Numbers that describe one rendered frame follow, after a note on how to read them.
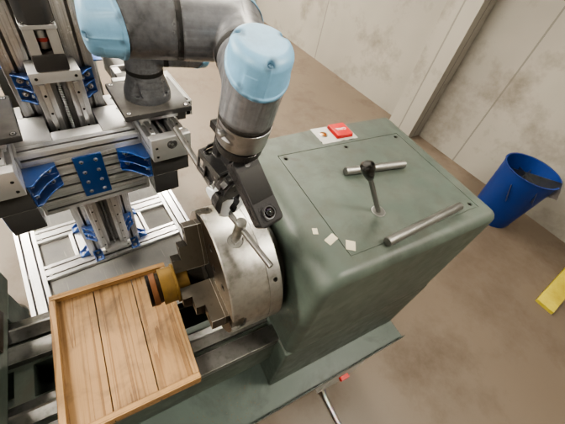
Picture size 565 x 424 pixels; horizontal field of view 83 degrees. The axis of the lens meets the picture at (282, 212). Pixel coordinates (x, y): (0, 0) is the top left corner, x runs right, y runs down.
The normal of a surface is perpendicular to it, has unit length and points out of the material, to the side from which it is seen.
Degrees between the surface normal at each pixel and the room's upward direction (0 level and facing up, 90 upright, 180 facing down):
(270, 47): 13
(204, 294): 2
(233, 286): 46
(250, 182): 41
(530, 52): 90
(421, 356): 0
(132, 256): 0
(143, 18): 60
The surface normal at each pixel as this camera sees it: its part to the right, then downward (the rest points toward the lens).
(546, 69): -0.81, 0.33
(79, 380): 0.18, -0.66
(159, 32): 0.34, 0.61
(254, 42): 0.28, -0.47
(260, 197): 0.52, -0.06
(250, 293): 0.48, 0.24
